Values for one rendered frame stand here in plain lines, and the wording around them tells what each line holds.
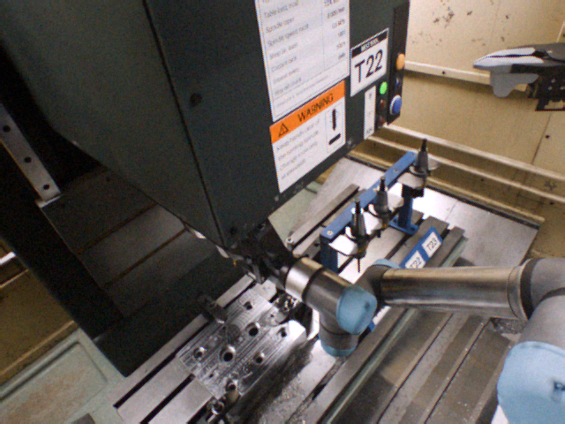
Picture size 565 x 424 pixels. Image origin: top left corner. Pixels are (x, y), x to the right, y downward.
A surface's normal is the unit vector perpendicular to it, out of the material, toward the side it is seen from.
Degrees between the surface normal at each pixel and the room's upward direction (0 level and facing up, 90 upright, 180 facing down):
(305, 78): 90
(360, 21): 90
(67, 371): 0
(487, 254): 24
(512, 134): 90
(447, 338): 8
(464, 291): 60
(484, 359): 8
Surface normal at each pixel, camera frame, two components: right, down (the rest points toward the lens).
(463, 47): -0.68, 0.55
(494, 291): -0.87, -0.10
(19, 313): 0.73, 0.39
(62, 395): -0.13, -0.74
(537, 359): -0.62, -0.78
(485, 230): -0.40, -0.44
